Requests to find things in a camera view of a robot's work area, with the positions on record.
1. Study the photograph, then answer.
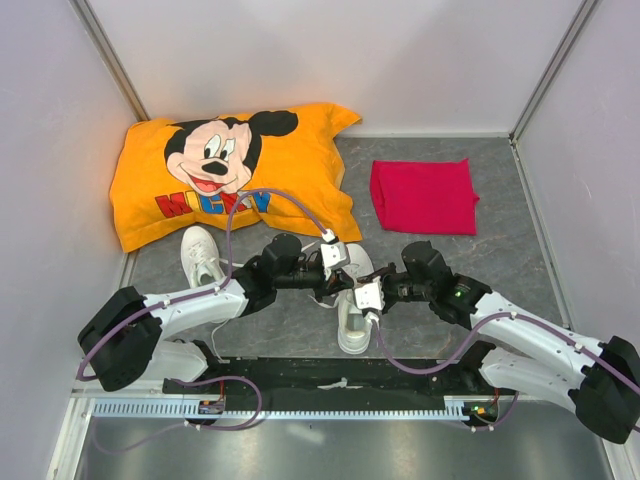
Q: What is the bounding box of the white sneaker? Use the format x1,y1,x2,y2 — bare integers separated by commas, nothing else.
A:
311,243,374,355
180,226,225,288

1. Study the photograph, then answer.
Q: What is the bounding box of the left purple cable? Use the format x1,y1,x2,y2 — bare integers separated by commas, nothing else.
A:
75,187,335,383

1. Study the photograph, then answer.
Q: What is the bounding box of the slotted aluminium cable duct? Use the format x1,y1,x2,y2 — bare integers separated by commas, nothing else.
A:
92,398,495,421

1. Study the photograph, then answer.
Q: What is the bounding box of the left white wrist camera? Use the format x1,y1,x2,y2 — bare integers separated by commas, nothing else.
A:
320,229,350,280

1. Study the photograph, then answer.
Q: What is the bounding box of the red folded cloth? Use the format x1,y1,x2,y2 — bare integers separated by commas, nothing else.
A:
370,158,480,236

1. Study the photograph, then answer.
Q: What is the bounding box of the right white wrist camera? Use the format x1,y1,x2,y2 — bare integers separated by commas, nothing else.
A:
353,278,385,324

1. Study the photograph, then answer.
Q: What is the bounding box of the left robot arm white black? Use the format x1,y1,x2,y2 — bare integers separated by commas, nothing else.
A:
78,234,354,392

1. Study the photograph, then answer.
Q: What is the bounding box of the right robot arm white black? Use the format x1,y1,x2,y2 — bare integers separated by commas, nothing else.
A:
374,241,639,444

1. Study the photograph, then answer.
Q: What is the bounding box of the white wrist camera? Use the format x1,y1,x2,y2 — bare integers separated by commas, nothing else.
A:
353,278,385,324
320,229,350,280

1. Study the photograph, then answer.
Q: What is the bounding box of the orange Mickey Mouse pillow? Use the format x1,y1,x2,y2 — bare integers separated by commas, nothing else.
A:
110,103,362,252

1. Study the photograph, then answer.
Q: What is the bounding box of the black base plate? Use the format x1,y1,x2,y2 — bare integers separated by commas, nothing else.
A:
162,357,495,410

